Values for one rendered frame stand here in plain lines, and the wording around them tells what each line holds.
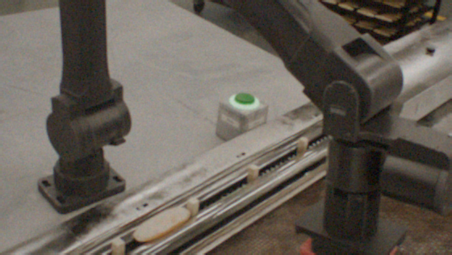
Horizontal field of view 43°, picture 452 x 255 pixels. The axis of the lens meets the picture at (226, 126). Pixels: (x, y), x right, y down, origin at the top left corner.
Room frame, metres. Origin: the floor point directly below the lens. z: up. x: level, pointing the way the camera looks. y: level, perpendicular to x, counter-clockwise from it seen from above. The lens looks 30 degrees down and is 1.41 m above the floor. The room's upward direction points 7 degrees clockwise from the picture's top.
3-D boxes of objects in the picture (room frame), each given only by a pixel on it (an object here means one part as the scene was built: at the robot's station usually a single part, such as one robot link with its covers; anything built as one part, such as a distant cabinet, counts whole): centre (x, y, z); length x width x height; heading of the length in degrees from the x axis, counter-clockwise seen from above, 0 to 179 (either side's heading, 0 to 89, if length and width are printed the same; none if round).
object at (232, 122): (0.97, -0.03, 0.84); 0.08 x 0.08 x 0.11; 50
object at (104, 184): (0.75, 0.22, 0.86); 0.12 x 0.09 x 0.08; 134
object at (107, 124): (0.74, 0.20, 0.94); 0.09 x 0.05 x 0.10; 54
